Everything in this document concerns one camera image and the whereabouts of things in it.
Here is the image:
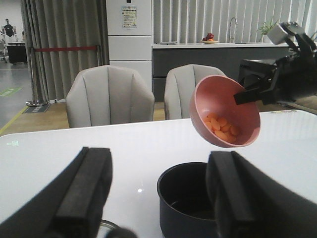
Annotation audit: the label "white refrigerator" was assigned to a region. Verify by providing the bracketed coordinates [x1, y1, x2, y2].
[106, 0, 152, 90]

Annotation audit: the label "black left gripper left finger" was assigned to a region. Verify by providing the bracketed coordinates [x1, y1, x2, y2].
[0, 147, 112, 238]

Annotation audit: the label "fruit plate on counter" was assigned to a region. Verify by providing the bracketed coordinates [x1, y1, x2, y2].
[200, 33, 219, 44]

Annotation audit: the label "orange ham slices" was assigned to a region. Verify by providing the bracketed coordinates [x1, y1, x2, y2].
[203, 113, 241, 144]

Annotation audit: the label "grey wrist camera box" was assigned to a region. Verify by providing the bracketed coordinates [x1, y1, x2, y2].
[267, 23, 289, 45]

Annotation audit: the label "dark blue saucepan purple handle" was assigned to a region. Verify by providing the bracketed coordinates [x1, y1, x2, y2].
[157, 162, 218, 238]

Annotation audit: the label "green potted plant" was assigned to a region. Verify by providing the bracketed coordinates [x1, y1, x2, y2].
[258, 17, 277, 43]

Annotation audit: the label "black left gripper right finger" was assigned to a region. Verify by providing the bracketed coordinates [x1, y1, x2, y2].
[206, 151, 317, 238]

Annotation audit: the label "right beige upholstered chair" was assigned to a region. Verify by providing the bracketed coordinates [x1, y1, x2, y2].
[163, 64, 225, 120]

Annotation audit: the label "beige upholstered chair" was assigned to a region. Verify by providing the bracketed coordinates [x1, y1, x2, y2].
[163, 64, 225, 120]
[66, 65, 155, 128]

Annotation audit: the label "grey kitchen counter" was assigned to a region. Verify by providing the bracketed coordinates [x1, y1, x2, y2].
[151, 42, 291, 103]

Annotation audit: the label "chrome kitchen faucet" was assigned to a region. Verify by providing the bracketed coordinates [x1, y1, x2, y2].
[228, 17, 237, 43]

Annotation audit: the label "glass pot lid blue knob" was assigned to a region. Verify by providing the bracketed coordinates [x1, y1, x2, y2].
[97, 220, 118, 238]

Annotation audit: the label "pink plastic bowl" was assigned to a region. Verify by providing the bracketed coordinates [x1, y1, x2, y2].
[189, 75, 261, 148]

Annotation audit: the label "grey curtain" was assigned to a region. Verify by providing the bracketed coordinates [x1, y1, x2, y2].
[21, 0, 109, 101]

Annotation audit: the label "left beige upholstered chair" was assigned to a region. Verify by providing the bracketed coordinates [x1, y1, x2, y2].
[66, 65, 155, 128]

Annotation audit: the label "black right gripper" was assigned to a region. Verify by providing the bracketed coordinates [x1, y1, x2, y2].
[234, 33, 317, 105]

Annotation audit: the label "red barrier belt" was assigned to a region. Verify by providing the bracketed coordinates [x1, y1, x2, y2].
[34, 46, 98, 52]

